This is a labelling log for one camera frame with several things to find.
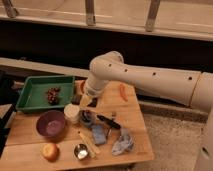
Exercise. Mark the blue tape roll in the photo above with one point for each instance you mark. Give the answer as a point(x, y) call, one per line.
point(87, 118)

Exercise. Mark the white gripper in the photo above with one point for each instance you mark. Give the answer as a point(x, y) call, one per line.
point(93, 88)

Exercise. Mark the red yellow apple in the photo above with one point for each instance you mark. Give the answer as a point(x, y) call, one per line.
point(50, 151)

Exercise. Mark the purple bowl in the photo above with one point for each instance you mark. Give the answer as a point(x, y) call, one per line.
point(51, 123)

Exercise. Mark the white cylindrical cup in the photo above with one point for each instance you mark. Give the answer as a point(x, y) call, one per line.
point(71, 112)

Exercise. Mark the dark grape bunch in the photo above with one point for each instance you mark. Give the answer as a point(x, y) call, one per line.
point(52, 95)

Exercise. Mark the blue sponge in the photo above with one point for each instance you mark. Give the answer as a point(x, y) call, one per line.
point(98, 134)

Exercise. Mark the orange carrot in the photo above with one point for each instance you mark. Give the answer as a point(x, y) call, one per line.
point(122, 92)

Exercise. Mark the small metal cup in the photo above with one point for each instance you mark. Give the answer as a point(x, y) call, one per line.
point(81, 151)

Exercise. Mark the orange bowl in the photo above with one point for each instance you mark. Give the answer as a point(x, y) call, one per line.
point(82, 84)

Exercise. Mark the dark brown eraser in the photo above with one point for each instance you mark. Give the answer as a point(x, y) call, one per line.
point(93, 103)

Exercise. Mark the crumpled blue grey cloth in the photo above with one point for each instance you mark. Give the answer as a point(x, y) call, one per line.
point(123, 144)

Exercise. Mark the black handled knife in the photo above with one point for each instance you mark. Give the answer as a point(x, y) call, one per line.
point(108, 121)

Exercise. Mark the green plastic tray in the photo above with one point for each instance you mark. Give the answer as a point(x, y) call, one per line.
point(34, 95)

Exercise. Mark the wooden stick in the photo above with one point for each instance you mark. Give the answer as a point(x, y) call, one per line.
point(93, 149)

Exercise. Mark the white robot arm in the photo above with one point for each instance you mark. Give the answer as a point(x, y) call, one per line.
point(191, 88)

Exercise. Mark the wooden table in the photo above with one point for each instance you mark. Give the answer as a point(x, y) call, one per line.
point(23, 147)

